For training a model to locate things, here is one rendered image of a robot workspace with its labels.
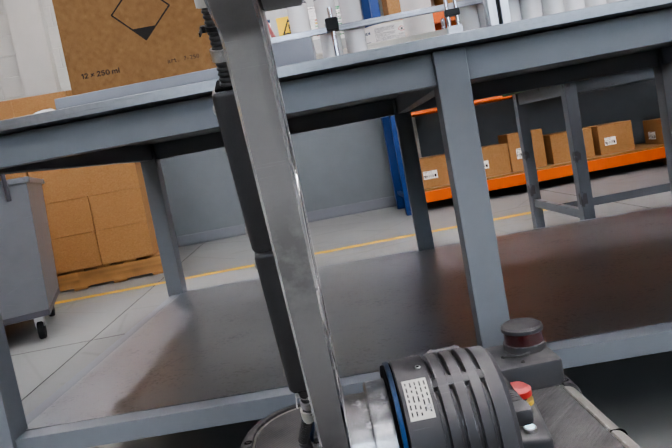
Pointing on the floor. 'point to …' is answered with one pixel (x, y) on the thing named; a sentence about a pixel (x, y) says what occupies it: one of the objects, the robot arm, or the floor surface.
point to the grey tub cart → (26, 254)
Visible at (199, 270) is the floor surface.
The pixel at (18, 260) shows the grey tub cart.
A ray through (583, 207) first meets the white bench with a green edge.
